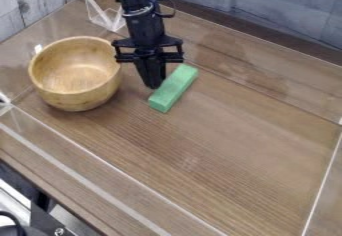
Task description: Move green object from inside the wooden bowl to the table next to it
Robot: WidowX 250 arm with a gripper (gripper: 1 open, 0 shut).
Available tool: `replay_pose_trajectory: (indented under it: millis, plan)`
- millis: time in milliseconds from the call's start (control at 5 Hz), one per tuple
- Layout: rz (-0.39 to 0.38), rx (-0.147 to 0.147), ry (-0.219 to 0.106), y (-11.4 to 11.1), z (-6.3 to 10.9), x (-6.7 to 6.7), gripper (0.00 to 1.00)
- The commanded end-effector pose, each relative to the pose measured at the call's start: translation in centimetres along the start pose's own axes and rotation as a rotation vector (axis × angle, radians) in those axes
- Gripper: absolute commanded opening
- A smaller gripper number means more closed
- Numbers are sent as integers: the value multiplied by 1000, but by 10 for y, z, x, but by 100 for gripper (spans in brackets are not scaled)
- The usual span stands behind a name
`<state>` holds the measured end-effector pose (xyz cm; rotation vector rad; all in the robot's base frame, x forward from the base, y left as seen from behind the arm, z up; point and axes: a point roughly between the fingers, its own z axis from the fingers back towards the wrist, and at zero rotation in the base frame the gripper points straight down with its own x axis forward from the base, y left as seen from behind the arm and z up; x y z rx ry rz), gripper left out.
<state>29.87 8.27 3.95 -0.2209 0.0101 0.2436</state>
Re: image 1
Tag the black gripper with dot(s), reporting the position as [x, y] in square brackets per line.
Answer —
[148, 42]

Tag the green rectangular block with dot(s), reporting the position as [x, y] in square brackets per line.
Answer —
[172, 88]

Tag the wooden bowl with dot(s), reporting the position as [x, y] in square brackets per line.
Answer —
[75, 73]

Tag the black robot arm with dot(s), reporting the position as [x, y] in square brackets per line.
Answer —
[136, 4]

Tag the clear acrylic corner bracket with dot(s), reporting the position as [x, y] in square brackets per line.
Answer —
[110, 18]

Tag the black metal mount bracket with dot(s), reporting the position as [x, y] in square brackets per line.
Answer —
[43, 224]

